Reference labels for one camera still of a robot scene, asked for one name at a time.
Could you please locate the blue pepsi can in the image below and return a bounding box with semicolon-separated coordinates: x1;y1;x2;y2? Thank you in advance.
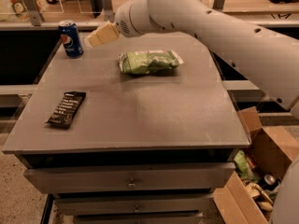
58;20;84;58

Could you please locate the black snack bar wrapper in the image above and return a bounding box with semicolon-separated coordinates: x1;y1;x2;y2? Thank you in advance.
47;91;86;129

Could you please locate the silver can in box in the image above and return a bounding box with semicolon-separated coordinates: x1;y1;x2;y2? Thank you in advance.
263;175;277;186

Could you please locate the middle metal bracket post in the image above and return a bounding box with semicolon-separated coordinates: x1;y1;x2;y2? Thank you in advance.
101;0;114;22

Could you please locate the grey drawer cabinet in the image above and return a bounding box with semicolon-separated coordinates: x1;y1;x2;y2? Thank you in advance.
4;33;249;218

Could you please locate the cardboard box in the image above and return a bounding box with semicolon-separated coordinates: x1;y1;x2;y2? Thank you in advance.
214;107;299;224

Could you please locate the top grey drawer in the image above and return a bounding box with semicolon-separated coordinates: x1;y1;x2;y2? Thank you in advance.
24;162;235;194

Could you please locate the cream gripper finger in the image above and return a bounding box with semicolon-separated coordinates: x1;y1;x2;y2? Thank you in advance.
85;21;120;48

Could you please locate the bottom grey drawer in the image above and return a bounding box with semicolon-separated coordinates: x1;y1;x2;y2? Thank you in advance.
74;214;201;224

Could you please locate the left metal bracket post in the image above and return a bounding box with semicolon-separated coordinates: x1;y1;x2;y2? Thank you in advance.
23;0;44;26

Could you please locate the green jalapeno chip bag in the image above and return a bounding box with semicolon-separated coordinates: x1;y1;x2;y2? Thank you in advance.
119;49;184;75

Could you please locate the middle grey drawer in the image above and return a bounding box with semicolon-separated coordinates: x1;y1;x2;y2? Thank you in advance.
55;193;213;216

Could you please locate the orange snack bag background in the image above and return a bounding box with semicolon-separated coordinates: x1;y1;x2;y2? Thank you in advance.
0;0;47;22

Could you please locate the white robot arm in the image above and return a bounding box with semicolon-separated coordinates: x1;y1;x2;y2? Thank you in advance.
85;0;299;118

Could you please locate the grey drawer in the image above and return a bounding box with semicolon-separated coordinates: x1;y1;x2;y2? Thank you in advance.
24;162;235;194
74;214;201;224
55;193;213;216

